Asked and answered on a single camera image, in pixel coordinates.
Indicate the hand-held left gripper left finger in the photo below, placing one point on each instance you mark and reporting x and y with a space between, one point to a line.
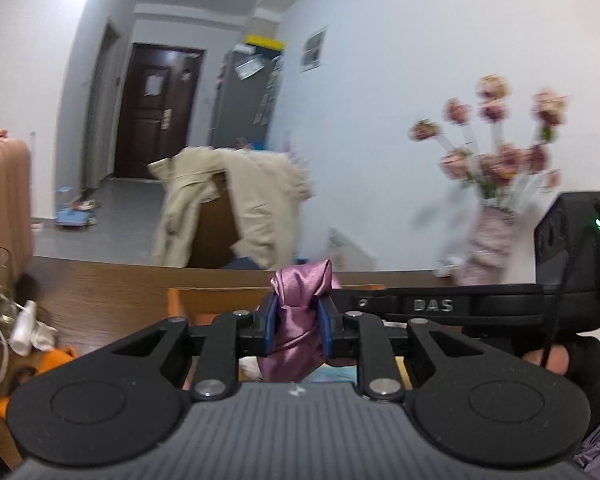
269 317

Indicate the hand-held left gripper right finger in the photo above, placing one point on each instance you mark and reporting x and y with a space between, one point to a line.
326 320

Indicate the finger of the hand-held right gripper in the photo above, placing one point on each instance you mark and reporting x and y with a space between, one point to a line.
362 302

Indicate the purple satin cloth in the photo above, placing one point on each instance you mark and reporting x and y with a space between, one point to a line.
300 305

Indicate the red cardboard box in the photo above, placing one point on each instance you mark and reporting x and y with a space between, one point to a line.
215 300

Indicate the person's right hand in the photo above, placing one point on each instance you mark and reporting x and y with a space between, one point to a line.
590 375

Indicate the white yellow plush toy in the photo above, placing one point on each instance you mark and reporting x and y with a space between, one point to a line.
250 366

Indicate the light blue cloth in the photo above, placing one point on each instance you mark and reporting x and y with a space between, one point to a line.
337 375

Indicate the small white object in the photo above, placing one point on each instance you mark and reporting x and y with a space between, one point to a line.
447 265

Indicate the pink textured vase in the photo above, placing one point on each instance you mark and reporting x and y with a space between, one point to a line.
485 245

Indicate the wooden chair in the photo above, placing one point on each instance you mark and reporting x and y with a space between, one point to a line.
215 230

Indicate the beige coat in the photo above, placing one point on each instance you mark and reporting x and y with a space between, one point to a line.
250 200

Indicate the pink flower bouquet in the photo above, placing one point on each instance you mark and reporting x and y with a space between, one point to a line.
500 160

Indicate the orange case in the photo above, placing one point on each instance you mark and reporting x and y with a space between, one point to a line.
55 360

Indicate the grey refrigerator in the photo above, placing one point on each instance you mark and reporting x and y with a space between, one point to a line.
245 100

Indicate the blue flat object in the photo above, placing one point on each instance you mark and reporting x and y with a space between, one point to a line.
72 218

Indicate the dark brown door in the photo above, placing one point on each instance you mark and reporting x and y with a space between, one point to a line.
155 110

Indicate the yellow box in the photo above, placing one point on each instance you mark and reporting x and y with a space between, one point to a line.
265 42

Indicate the pink suitcase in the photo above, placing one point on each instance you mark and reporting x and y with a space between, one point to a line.
5 195

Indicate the grey wall panel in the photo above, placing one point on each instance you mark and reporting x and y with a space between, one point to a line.
313 50

